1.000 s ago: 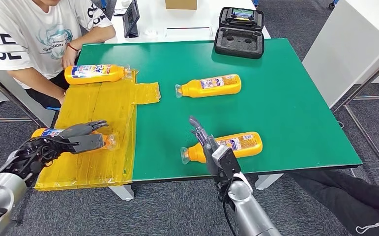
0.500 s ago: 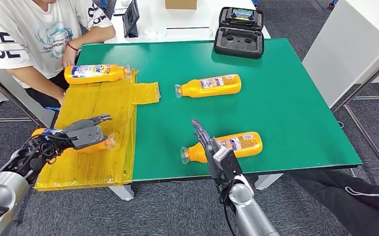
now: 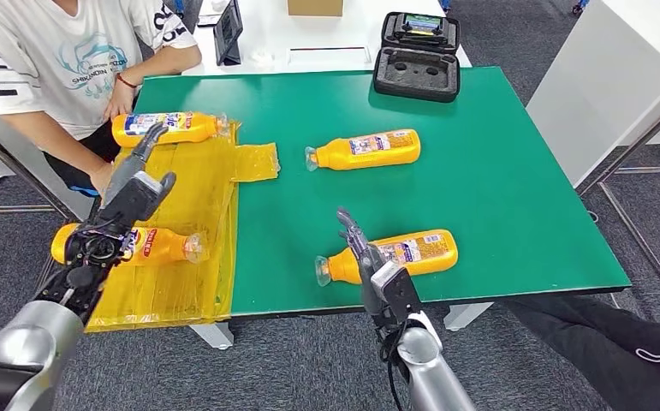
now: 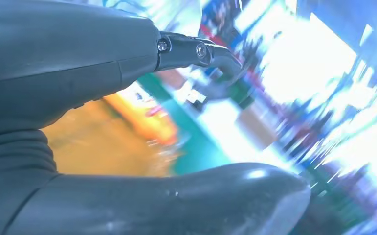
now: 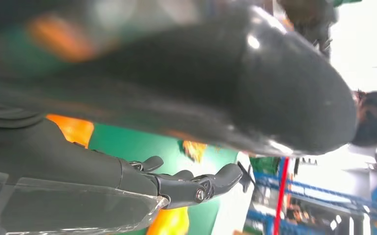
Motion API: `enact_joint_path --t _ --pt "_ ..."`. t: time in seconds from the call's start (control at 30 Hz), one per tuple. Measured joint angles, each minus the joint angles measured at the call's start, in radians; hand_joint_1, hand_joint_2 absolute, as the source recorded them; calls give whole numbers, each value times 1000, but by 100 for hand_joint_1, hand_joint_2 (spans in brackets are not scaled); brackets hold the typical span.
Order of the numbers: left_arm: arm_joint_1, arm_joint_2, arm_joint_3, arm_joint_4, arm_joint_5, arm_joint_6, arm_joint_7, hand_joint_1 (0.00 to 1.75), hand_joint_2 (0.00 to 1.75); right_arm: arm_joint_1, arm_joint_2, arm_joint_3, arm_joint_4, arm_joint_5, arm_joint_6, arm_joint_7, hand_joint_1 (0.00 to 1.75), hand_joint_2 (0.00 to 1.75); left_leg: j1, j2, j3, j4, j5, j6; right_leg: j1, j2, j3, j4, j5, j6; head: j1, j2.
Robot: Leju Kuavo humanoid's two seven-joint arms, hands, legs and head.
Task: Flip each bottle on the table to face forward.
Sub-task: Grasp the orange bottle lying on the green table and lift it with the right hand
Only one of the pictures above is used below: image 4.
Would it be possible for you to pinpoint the yellow taped cardboard mat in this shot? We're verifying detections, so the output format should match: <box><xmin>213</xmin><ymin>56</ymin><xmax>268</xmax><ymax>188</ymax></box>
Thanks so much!
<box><xmin>41</xmin><ymin>98</ymin><xmax>177</xmax><ymax>178</ymax></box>

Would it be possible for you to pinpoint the brown cardboard box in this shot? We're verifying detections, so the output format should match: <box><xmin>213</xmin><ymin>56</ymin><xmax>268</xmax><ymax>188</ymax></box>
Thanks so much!
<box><xmin>236</xmin><ymin>106</ymin><xmax>278</xmax><ymax>150</ymax></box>

